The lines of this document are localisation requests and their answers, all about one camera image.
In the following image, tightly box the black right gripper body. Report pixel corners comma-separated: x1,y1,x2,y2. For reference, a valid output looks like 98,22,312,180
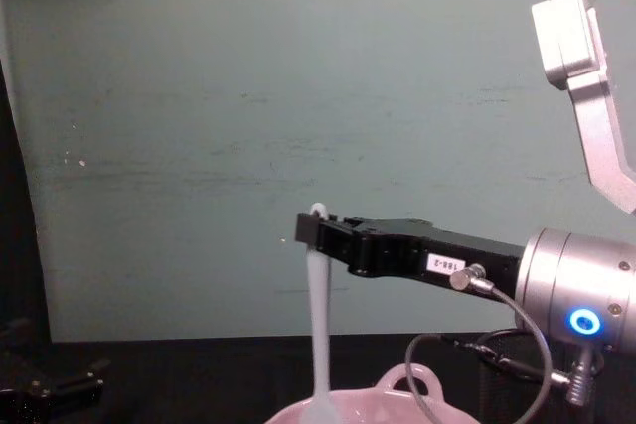
347,217,526,302

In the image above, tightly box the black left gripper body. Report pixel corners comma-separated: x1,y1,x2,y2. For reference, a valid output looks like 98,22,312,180
0,350,64,424

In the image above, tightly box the dark hanging curtain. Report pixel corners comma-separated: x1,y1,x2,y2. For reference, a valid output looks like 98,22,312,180
0,59,54,346

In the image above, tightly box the white plastic spoon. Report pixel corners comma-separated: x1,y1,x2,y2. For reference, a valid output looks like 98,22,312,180
303,201,342,424

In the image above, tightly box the black table cloth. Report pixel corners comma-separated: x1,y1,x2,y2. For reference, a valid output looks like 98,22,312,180
0,330,636,424

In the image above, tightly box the thin dark gripper cable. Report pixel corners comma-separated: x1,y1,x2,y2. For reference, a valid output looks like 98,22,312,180
404,262,600,424

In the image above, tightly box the pink ceramic bowl with handle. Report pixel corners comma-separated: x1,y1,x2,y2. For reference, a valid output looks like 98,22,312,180
262,362,481,424

